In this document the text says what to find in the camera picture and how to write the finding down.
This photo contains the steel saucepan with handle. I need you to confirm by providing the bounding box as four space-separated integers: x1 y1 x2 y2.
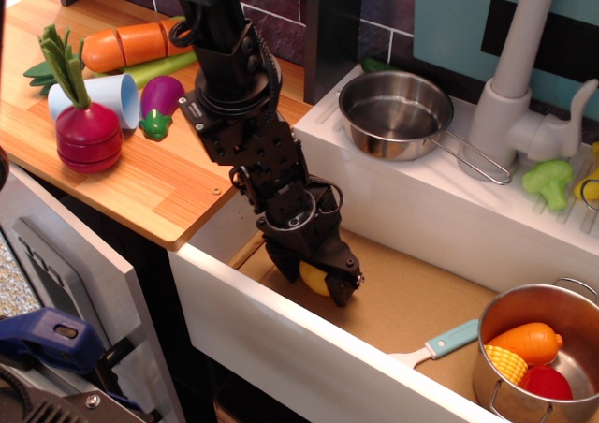
338 71 513 185

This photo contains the light green toy celery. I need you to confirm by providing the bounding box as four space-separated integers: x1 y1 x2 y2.
91 16 197 88

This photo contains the red wooden toy radish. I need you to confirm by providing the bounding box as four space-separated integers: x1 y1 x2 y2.
38 23 124 174

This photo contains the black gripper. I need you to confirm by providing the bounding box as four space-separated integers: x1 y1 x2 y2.
256 211 363 307

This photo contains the green toy cucumber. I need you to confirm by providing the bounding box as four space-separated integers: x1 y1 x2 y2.
360 57 399 73

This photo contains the cardboard sink liner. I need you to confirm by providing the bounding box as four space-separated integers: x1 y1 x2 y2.
226 228 499 403

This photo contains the grey oven door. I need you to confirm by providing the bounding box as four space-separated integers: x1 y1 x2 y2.
1 165 184 422

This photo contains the teal handled white spatula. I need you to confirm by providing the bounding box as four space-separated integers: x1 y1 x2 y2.
389 319 478 369

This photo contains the yellow toy pepper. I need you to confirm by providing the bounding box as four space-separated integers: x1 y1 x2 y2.
574 142 599 202

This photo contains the blue clamp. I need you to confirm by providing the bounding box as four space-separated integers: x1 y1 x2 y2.
1 307 105 374

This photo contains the purple toy eggplant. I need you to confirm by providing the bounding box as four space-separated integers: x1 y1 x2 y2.
139 76 184 141

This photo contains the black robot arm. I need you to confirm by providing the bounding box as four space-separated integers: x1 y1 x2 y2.
169 0 363 307

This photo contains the green toy broccoli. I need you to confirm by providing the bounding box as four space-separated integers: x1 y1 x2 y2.
522 159 574 212

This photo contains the teal board black rectangle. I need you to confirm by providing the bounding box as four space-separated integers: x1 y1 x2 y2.
413 0 598 109

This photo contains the large wooden toy carrot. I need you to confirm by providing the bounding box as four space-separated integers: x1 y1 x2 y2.
81 19 192 73

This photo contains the orange plastic toy carrot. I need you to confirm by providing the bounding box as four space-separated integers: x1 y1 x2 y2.
487 322 563 366

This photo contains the yellow toy corn cob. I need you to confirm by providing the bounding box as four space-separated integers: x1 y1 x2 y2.
484 344 529 386

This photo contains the red toy tomato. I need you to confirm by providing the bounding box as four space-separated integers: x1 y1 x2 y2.
519 365 574 401

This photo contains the white toy sink basin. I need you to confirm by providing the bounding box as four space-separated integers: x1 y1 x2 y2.
170 92 598 422

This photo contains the yellow toy potato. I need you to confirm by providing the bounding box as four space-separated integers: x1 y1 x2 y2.
299 261 330 297

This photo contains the dark green felt leaf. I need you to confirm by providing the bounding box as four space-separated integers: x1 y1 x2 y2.
22 60 88 97

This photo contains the grey toy faucet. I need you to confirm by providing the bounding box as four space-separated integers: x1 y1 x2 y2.
459 0 598 185

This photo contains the light blue cup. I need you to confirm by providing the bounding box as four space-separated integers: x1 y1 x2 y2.
48 73 140 130

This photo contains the steel pot with handles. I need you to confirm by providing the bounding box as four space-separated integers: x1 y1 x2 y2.
473 278 598 422

